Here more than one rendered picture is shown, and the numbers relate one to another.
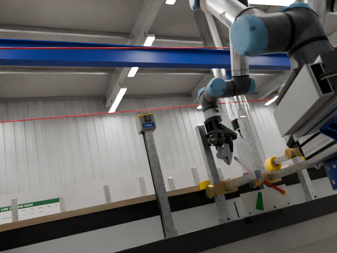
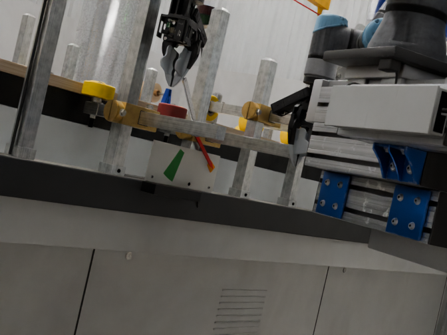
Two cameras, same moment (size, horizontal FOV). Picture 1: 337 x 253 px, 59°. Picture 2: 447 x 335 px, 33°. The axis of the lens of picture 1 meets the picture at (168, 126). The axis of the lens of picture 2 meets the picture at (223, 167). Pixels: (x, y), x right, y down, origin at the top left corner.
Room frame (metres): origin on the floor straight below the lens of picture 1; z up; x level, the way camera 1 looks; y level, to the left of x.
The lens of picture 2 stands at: (-0.30, 0.46, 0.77)
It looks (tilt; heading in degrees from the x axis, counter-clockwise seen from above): 0 degrees down; 332
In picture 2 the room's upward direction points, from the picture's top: 13 degrees clockwise
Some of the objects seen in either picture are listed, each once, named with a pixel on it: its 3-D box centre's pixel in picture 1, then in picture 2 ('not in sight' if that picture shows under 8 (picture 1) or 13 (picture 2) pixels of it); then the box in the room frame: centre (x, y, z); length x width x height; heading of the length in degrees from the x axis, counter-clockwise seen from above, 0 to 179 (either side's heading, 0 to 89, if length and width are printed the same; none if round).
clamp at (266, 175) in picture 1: (265, 178); (198, 133); (1.47, -0.39, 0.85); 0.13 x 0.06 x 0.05; 113
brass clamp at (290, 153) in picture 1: (297, 151); (262, 114); (1.57, -0.62, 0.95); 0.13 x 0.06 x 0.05; 113
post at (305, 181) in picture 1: (300, 167); (251, 140); (1.56, -0.60, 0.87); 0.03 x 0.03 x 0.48; 23
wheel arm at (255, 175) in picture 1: (229, 186); (149, 120); (1.34, -0.20, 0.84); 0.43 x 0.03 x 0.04; 23
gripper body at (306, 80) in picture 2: not in sight; (315, 105); (1.18, -0.54, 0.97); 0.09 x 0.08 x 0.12; 23
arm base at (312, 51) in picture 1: (313, 61); (410, 38); (0.82, -0.46, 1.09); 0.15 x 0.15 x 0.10
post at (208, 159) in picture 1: (212, 173); (131, 84); (1.36, -0.14, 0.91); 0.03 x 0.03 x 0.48; 23
